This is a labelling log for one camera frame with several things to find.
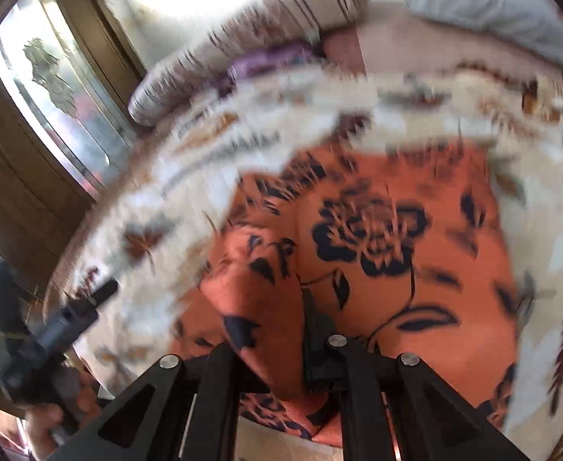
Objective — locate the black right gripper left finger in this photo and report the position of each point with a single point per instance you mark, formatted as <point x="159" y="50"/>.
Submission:
<point x="177" y="410"/>

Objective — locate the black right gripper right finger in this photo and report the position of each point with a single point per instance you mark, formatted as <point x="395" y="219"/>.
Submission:
<point x="393" y="408"/>

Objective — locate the orange black floral garment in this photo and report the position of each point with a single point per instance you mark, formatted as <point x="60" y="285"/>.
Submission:
<point x="403" y="251"/>

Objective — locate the left hand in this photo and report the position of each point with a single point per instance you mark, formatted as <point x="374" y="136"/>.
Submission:
<point x="40" y="420"/>

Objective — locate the cream leaf pattern blanket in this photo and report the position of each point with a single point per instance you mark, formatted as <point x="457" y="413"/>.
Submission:
<point x="154" y="228"/>

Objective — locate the wooden glass door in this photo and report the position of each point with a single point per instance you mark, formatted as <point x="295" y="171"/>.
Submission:
<point x="67" y="71"/>

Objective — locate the purple floral cloth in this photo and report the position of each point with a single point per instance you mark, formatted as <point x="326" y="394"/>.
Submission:
<point x="263" y="61"/>

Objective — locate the pink bed sheet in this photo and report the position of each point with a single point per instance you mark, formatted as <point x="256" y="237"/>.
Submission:
<point x="418" y="47"/>

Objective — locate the striped beige bolster pillow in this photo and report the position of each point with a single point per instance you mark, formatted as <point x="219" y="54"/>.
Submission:
<point x="259" y="25"/>

